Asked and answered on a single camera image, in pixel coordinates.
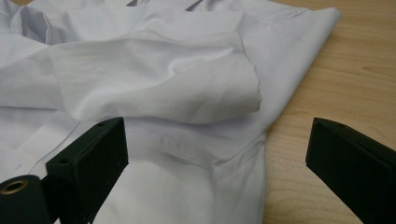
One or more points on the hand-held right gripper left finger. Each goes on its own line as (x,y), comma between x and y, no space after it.
(90,168)

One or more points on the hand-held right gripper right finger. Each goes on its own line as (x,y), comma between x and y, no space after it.
(355,174)

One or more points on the white button-up dress shirt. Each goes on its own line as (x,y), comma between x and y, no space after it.
(155,77)

